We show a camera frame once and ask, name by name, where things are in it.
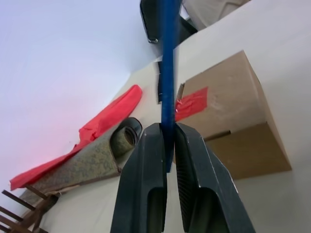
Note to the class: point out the brown cardboard box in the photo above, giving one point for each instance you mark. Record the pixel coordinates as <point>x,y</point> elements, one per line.
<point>238,102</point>

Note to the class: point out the red fabric bundle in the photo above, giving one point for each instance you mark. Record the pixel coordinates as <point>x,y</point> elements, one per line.
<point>114,109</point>

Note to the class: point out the rolled green patterned carpet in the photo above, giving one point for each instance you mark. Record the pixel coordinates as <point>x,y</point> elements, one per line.
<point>92,160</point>

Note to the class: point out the dark wooden chair frame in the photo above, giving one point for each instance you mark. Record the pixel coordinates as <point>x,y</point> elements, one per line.
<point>26,213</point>

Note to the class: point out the blue utility cutter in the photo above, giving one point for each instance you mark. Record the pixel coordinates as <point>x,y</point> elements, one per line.
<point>168,72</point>

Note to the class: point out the red tape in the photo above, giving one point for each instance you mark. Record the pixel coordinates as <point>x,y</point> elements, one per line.
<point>194,103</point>

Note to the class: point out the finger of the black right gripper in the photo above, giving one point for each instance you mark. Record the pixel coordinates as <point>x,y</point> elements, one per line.
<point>138,174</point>
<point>206,174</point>

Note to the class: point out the beige fabric object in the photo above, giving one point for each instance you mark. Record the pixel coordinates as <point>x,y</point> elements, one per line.
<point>209,12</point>

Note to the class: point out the black rounded panel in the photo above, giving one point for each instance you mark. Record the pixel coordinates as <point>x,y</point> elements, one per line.
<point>151,19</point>

